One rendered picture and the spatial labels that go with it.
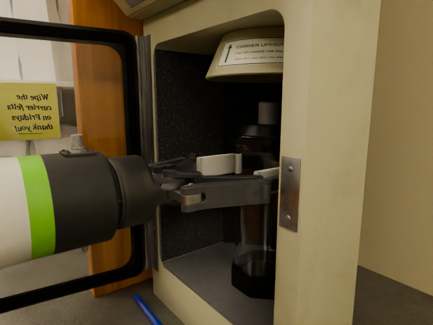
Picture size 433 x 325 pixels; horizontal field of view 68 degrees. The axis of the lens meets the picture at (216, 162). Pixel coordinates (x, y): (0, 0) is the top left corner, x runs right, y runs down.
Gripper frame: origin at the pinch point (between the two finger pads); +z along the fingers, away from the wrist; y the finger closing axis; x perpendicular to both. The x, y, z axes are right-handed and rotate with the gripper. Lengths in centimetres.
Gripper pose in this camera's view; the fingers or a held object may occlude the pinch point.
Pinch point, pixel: (252, 170)
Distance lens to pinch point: 45.3
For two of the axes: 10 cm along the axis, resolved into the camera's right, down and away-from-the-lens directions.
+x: 0.0, 9.8, 1.8
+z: 8.0, -1.1, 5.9
